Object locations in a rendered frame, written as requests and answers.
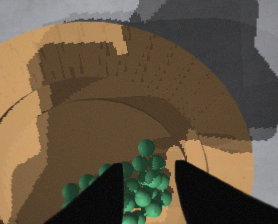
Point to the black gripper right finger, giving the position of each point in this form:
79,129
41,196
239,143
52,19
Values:
205,199

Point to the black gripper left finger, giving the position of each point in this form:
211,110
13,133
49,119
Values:
102,202

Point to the round wooden bead board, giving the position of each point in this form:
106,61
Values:
79,95

